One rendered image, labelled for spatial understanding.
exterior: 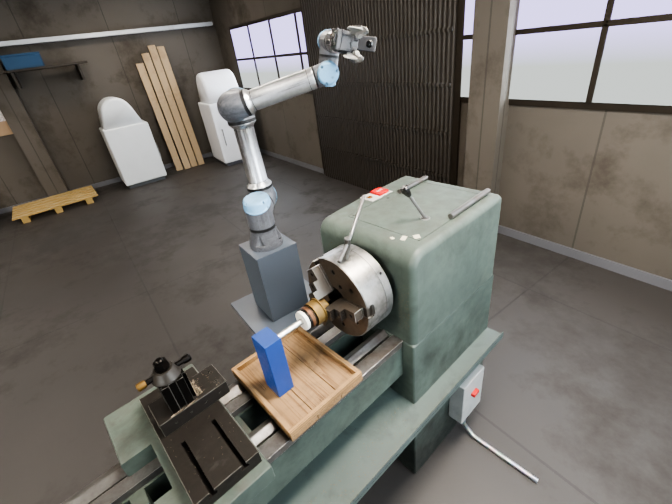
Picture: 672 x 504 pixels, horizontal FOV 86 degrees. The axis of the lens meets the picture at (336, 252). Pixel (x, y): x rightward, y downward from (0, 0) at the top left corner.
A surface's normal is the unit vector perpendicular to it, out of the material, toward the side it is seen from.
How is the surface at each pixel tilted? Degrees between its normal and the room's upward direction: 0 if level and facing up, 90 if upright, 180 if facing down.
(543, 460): 0
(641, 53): 90
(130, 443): 0
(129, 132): 90
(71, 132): 90
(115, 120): 90
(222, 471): 0
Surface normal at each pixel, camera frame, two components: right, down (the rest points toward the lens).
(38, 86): 0.59, 0.35
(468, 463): -0.12, -0.85
